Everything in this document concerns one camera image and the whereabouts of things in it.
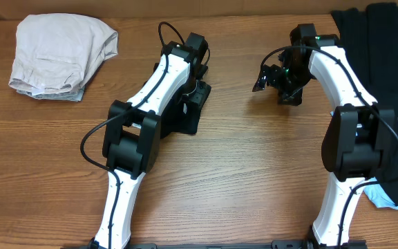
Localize black t-shirt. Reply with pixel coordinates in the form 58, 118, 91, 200
160, 93, 202, 139

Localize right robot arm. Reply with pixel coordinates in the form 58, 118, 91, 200
253, 24, 395, 248

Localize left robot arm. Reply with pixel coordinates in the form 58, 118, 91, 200
88, 33, 211, 248

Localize black knit garment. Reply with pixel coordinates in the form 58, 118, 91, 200
331, 3, 398, 207

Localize grey folded garment under trousers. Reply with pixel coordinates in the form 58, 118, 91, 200
17, 88, 85, 102

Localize beige folded trousers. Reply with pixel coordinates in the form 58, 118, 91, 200
8, 13, 118, 95

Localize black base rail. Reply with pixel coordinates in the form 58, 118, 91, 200
62, 240, 368, 249

